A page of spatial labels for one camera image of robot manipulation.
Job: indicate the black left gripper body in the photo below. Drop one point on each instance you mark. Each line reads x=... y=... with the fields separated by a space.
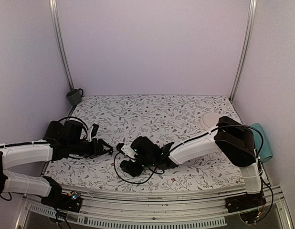
x=92 y=150

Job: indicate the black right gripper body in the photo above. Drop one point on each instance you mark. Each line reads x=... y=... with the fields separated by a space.
x=131 y=170

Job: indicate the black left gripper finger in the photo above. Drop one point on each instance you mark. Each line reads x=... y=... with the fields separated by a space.
x=106 y=146
x=100 y=153

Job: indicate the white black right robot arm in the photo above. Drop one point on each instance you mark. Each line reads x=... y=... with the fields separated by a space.
x=241 y=144

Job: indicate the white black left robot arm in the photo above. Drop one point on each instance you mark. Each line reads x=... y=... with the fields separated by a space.
x=60 y=141

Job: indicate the floral patterned table mat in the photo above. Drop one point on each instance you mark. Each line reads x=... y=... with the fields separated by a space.
x=161 y=118

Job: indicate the black cylinder object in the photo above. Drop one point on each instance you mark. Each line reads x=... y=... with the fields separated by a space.
x=54 y=131

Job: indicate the grey mug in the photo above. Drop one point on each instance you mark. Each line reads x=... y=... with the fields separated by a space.
x=74 y=96

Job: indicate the white round plate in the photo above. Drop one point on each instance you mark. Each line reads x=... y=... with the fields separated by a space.
x=208 y=120

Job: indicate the teal rolled towel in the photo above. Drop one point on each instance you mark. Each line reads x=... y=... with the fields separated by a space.
x=262 y=144

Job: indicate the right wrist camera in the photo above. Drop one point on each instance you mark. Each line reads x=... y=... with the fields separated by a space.
x=126 y=150

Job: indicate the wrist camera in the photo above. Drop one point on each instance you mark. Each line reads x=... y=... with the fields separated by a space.
x=92 y=132
x=126 y=150

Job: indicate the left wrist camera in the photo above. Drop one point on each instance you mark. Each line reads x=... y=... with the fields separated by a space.
x=92 y=132

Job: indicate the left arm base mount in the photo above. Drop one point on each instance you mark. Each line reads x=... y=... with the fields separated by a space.
x=70 y=202

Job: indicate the front aluminium rail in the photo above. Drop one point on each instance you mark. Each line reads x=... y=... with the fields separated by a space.
x=203 y=209

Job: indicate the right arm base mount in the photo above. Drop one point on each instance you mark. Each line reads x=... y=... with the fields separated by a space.
x=244 y=202

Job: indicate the left aluminium frame post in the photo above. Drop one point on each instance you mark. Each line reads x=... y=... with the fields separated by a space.
x=60 y=44

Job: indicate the aluminium frame post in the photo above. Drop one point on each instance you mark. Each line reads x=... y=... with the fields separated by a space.
x=245 y=47
x=60 y=44

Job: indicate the right aluminium frame post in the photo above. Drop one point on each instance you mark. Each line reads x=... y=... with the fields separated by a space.
x=245 y=47

